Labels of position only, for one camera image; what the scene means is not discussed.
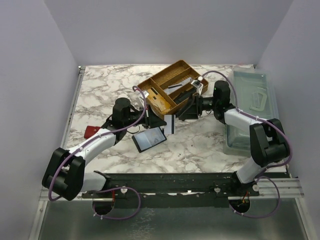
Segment black leather card holder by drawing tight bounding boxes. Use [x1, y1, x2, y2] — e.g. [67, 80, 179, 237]
[131, 127, 167, 153]

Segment grey credit card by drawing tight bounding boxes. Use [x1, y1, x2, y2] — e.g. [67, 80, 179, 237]
[164, 114, 176, 135]
[168, 84, 182, 89]

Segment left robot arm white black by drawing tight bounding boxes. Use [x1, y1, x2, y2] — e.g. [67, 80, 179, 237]
[42, 97, 167, 201]

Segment brown woven organizer tray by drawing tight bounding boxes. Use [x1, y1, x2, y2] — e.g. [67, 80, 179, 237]
[138, 60, 200, 119]

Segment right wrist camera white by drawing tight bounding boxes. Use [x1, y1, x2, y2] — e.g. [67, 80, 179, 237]
[190, 79, 204, 96]

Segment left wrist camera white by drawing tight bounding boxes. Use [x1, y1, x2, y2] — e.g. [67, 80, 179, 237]
[138, 90, 149, 107]

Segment yellow cards in tray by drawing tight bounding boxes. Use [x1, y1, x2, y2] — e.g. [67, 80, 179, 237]
[147, 87, 171, 114]

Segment red leather card holder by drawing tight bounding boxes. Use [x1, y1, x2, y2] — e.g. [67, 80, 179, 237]
[84, 125, 100, 139]

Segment black cards in tray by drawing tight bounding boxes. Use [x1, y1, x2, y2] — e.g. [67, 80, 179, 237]
[173, 87, 197, 105]

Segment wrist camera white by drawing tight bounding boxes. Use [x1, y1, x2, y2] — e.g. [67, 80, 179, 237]
[138, 90, 149, 107]
[190, 79, 204, 96]

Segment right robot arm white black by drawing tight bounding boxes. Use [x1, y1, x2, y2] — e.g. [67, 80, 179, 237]
[176, 80, 291, 187]

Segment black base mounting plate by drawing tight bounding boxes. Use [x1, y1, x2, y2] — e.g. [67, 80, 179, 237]
[82, 171, 261, 209]

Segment grey cards in tray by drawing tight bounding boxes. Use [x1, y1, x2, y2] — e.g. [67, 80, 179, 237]
[163, 77, 194, 95]

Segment clear plastic storage box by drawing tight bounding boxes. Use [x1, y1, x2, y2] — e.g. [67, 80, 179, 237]
[223, 67, 279, 157]

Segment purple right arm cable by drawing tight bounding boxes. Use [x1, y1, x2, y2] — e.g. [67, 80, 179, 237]
[199, 71, 293, 218]

